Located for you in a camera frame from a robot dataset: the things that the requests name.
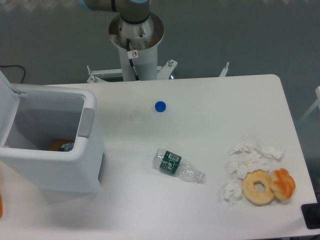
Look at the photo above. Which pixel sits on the white trash can lid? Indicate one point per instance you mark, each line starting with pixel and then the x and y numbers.
pixel 9 103

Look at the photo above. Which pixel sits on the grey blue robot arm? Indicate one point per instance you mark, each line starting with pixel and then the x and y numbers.
pixel 131 11

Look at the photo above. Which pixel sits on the blue bottle cap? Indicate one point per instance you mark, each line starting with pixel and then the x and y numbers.
pixel 160 106

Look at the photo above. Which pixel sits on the trash inside can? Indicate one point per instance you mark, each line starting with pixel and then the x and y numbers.
pixel 62 145

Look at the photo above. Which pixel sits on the white trash can body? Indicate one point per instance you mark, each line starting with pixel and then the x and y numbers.
pixel 46 114

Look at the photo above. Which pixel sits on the crushed clear plastic bottle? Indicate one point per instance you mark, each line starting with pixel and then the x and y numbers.
pixel 174 165

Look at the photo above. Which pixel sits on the crumpled white tissue upper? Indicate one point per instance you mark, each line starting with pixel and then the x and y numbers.
pixel 247 157

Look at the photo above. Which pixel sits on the crumpled white tissue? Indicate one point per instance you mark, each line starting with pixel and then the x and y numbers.
pixel 232 192
pixel 247 157

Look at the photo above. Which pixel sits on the crumpled white tissue lower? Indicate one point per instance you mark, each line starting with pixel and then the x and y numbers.
pixel 232 192

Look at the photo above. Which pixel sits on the orange glazed bread roll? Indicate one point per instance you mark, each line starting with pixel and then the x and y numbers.
pixel 282 184

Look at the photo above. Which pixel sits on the black device table corner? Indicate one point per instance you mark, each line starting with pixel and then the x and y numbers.
pixel 311 215

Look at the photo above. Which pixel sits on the orange object left edge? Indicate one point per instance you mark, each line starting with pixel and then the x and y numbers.
pixel 1 206

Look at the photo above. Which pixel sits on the white metal base frame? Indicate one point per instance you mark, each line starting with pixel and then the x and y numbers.
pixel 98 76

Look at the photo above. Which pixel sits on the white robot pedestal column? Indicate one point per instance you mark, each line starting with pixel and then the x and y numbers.
pixel 137 46

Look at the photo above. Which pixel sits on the plain ring donut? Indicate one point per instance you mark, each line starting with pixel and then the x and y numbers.
pixel 256 188

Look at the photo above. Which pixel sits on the white frame right edge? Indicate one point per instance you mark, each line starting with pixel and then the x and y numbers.
pixel 313 106

